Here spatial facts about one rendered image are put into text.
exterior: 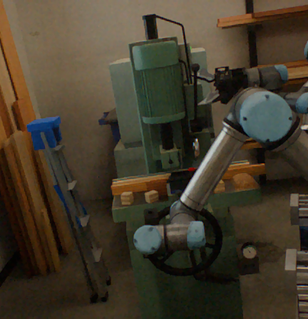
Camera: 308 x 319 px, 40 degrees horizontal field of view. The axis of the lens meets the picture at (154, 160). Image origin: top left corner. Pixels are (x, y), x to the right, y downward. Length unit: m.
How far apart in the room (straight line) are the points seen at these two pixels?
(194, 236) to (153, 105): 0.69
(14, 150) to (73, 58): 1.46
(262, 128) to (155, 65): 0.72
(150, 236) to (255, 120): 0.41
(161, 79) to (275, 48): 2.55
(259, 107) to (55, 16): 3.32
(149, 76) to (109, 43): 2.43
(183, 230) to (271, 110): 0.39
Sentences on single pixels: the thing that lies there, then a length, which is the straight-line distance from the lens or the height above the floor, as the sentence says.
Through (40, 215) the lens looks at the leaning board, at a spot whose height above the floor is 0.43.
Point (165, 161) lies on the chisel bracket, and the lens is 1.77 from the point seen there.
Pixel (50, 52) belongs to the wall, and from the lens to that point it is 4.22.
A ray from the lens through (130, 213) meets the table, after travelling 1.72.
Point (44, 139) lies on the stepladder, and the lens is 2.46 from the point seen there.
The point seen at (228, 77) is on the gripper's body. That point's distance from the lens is 1.63.
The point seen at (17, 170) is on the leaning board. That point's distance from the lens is 3.00.
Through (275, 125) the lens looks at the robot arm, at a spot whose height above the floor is 1.29.
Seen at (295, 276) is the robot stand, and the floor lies 0.75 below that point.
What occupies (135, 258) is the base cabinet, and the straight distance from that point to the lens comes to 1.81.
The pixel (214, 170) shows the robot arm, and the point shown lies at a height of 1.14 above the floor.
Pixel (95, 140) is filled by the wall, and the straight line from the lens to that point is 4.25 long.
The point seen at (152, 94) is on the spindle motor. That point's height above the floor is 1.32.
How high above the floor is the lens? 1.54
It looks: 16 degrees down
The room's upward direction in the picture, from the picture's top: 9 degrees counter-clockwise
